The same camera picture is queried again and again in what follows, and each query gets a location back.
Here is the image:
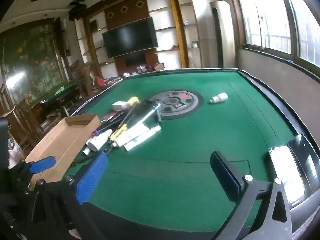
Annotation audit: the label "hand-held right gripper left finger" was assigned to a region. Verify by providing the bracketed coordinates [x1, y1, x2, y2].
[30, 152, 108, 240]

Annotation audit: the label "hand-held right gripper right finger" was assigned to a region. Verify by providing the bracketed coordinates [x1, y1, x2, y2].
[210, 151, 293, 240]

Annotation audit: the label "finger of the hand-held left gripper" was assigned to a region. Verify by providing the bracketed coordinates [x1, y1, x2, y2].
[10, 156, 56, 183]

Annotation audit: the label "cardboard box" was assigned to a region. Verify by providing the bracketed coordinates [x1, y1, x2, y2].
[24, 113, 101, 188]

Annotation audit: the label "large white bottle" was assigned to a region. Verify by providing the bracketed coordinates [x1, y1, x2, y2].
[86, 129, 113, 152]

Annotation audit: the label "dark wooden chairs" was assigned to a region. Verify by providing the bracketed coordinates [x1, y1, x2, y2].
[0, 80, 44, 155]

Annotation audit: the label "red tool in clear pack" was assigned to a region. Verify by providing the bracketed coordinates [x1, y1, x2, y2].
[100, 112, 118, 122]

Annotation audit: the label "long black rod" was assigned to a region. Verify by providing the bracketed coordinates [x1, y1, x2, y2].
[117, 102, 143, 130]

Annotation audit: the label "white charger plug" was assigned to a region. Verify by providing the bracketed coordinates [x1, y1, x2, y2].
[112, 101, 128, 111]

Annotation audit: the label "green topped side table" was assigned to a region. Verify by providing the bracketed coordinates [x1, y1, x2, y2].
[30, 79, 85, 110]

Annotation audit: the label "small white bottle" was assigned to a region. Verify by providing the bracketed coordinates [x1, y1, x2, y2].
[209, 92, 229, 104]

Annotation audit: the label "round table control panel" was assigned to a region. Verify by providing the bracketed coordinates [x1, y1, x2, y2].
[149, 89, 205, 120]

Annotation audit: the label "standing air conditioner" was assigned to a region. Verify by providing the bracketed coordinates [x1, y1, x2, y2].
[209, 1, 237, 68]

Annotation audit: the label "black flat television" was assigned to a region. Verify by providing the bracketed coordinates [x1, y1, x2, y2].
[102, 17, 159, 58]

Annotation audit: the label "window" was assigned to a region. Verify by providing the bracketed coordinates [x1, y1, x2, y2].
[235, 0, 320, 68]

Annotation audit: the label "wooden chair frame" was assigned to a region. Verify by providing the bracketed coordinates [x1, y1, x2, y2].
[71, 60, 98, 98]

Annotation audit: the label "large floral wall painting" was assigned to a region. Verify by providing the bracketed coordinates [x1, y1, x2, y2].
[0, 17, 69, 105]

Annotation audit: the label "black wall speaker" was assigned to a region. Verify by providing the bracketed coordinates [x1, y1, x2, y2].
[69, 4, 87, 20]

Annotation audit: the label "wooden wall shelf unit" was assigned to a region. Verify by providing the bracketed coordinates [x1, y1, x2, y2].
[75, 0, 200, 80]

